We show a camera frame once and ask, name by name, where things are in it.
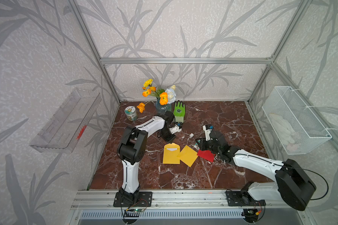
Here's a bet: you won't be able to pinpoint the blue glass vase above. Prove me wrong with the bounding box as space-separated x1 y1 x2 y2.
155 98 172 114

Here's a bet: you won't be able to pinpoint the green work glove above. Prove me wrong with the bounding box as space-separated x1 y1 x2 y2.
173 101 186 123

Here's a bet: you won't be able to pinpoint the clear plastic wall tray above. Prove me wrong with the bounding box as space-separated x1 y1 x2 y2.
29 88 102 153

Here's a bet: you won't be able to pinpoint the orange yellow artificial flowers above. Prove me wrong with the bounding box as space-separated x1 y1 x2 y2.
142 79 177 105

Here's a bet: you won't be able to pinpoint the small printed tin can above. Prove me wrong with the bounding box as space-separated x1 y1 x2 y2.
124 106 138 121

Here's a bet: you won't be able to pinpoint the aluminium front rail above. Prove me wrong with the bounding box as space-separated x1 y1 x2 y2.
69 189 250 210

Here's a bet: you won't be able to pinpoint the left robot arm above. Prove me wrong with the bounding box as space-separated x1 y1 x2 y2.
117 111 176 198

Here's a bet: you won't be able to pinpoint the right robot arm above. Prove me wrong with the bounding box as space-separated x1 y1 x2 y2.
195 130 316 211

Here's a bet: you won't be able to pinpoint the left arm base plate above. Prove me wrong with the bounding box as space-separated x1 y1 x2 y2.
113 191 153 208

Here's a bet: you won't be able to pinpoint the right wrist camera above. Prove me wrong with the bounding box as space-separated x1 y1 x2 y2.
202 124 214 141

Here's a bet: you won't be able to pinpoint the white wire mesh basket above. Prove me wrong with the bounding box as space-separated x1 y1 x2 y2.
262 86 332 155

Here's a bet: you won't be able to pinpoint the red envelope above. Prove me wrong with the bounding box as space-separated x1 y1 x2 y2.
197 150 215 162

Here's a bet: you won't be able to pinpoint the white cloth in basket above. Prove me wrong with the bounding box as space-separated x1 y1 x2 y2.
269 113 296 146

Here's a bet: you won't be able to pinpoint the yellow envelope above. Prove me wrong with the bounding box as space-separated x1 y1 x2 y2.
163 143 180 165
177 145 198 167

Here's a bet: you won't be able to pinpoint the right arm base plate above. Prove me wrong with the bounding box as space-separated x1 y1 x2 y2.
225 189 266 207

